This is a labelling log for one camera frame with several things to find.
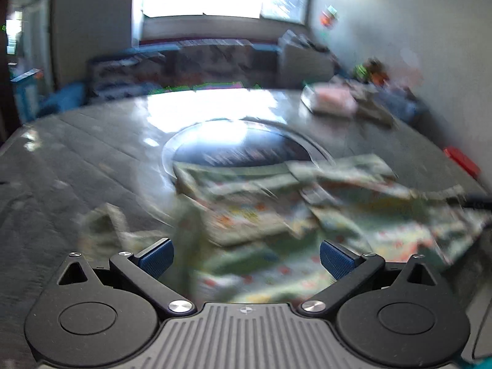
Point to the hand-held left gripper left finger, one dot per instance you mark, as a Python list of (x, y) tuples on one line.
[(157, 258)]

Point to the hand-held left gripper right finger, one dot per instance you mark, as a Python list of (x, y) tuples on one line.
[(336, 262)]

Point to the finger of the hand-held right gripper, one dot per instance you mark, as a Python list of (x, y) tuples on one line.
[(476, 201)]

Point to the printed pastel garment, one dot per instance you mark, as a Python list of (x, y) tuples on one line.
[(269, 207)]

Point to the red object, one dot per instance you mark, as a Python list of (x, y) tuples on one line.
[(463, 161)]

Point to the beige cloth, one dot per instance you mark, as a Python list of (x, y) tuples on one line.
[(374, 109)]

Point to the pink tissue pack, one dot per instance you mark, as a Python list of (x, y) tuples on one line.
[(330, 99)]

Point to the plush toy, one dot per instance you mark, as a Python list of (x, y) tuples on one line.
[(369, 71)]

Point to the blue sofa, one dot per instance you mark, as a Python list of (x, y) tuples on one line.
[(65, 98)]

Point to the butterfly print pillow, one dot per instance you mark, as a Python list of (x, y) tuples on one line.
[(123, 75), (226, 63)]

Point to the grey pillow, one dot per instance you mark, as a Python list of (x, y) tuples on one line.
[(305, 63)]

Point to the blue storage box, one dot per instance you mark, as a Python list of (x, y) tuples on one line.
[(25, 92)]

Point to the colourful pinwheel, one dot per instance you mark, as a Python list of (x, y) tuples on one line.
[(329, 17)]

